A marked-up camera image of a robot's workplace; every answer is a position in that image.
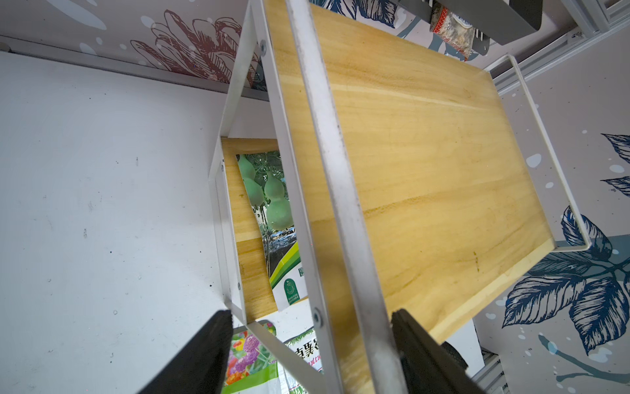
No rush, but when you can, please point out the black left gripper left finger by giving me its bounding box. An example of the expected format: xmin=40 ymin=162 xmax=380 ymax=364
xmin=140 ymin=310 xmax=233 ymax=393

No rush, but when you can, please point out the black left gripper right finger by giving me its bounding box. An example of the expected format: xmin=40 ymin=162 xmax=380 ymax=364
xmin=391 ymin=309 xmax=483 ymax=394

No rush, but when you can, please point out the green flower seed bag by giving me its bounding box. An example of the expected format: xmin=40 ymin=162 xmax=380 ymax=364
xmin=221 ymin=326 xmax=282 ymax=394

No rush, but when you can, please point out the dark green seed bag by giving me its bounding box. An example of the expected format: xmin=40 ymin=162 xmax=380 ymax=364
xmin=236 ymin=150 xmax=308 ymax=310

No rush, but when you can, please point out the mimosa seed bag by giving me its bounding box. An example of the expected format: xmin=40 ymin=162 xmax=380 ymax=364
xmin=278 ymin=328 xmax=323 ymax=394

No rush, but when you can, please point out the wooden two-tier shelf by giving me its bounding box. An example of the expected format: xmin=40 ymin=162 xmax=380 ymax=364
xmin=210 ymin=1 xmax=560 ymax=393

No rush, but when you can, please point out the snack bar packet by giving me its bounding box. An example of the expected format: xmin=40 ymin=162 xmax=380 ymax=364
xmin=430 ymin=2 xmax=475 ymax=62

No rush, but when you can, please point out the black wire basket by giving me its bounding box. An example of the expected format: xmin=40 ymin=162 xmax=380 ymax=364
xmin=393 ymin=0 xmax=543 ymax=56

